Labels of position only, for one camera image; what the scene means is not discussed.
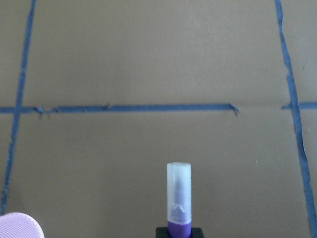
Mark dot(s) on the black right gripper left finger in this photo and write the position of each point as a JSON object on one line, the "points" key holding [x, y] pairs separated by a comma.
{"points": [[162, 232]]}

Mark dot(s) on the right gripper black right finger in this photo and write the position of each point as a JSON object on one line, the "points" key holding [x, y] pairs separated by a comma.
{"points": [[196, 233]]}

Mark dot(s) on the purple highlighter pen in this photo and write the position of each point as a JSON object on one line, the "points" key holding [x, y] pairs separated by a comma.
{"points": [[179, 199]]}

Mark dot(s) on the pink mesh pen holder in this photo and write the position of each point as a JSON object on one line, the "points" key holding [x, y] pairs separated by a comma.
{"points": [[19, 225]]}

